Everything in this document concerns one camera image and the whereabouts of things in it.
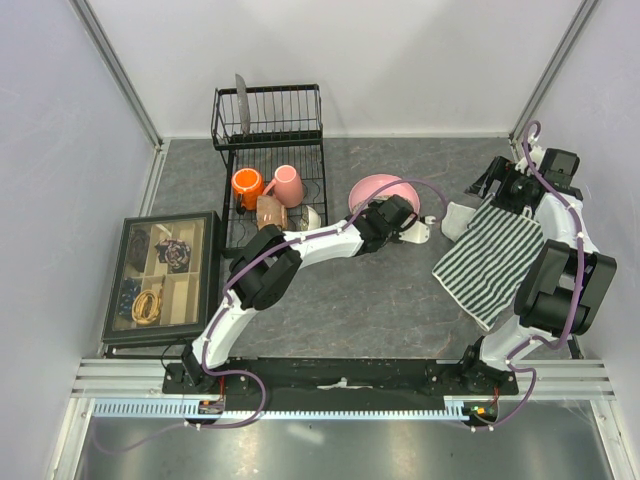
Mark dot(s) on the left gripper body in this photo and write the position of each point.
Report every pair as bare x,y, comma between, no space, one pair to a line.
394,236

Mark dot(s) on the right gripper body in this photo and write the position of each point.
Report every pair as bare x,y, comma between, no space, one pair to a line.
514,189

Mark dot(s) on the pink plate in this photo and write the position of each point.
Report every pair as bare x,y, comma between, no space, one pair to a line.
364,189

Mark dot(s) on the speckled beige plate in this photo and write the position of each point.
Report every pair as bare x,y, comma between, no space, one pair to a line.
365,203

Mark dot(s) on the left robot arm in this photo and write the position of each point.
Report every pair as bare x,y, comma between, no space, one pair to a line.
263,271

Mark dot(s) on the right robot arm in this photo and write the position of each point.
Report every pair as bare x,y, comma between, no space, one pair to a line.
566,283

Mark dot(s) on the white folded cloth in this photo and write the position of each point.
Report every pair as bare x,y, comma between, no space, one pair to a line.
456,220

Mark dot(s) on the white patterned bowl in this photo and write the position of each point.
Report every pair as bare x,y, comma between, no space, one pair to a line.
310,219

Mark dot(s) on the green striped towel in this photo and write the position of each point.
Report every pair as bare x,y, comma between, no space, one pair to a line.
488,262

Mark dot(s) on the pink mug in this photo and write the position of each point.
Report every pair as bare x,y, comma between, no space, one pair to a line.
286,185

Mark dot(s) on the beige patterned cup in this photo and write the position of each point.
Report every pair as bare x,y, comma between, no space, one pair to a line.
270,211

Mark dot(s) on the orange mug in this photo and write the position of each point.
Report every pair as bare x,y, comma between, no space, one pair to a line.
247,185

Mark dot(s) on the black glass-lid organizer box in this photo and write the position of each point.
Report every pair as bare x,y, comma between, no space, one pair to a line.
166,280

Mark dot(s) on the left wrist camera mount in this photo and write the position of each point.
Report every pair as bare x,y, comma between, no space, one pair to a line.
416,229

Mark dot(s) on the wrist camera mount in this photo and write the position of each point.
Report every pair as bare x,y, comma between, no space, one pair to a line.
416,229
536,154

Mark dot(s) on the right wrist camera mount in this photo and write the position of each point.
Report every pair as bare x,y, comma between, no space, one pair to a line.
536,154

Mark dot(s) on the black wire dish rack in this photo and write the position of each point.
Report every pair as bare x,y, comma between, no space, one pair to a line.
270,139

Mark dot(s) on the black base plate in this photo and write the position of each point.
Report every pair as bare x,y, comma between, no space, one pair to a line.
342,383

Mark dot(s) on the aluminium frame rail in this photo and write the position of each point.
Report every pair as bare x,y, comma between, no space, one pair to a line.
548,379

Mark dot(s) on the blue cable duct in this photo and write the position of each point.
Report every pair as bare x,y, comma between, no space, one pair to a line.
191,410

